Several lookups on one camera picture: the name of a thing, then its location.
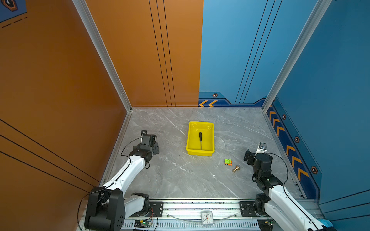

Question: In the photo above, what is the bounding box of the black handled screwdriver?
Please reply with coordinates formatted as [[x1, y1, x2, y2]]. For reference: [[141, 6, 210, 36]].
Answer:
[[199, 132, 202, 150]]

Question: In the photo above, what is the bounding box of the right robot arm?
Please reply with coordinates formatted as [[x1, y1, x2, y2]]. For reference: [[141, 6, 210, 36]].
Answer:
[[244, 149, 335, 231]]

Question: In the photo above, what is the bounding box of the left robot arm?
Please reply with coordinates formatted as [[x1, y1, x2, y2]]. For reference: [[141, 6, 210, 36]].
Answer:
[[84, 130, 160, 231]]

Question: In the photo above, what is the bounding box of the yellow plastic bin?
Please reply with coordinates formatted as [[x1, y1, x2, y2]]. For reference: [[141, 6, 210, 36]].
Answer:
[[186, 121, 215, 157]]

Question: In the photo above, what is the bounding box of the brass fitting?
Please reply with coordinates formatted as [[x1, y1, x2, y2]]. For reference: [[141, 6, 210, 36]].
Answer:
[[232, 166, 240, 173]]

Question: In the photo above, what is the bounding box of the green orange small toy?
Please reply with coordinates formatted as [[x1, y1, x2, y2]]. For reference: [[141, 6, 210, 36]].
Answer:
[[225, 159, 232, 166]]

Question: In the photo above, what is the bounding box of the right circuit board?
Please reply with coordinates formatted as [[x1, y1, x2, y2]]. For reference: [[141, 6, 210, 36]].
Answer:
[[258, 220, 273, 231]]

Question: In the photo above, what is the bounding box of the green circuit board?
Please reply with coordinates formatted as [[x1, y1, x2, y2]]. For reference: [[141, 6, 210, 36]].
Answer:
[[134, 220, 153, 231]]

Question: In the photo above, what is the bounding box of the small white clock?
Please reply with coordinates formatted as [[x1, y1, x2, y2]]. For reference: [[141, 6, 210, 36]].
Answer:
[[201, 210, 214, 226]]

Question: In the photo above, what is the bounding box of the blue tube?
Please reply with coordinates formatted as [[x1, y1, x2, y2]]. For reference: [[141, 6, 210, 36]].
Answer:
[[319, 219, 333, 228]]

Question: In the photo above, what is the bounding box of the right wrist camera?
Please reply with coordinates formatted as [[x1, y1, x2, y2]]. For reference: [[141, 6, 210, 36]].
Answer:
[[259, 142, 267, 150]]

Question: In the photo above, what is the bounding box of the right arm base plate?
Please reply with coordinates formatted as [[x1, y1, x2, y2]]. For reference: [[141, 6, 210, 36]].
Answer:
[[239, 201, 267, 217]]

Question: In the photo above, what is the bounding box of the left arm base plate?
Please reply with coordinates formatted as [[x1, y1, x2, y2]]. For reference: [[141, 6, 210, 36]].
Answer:
[[131, 201, 164, 218]]

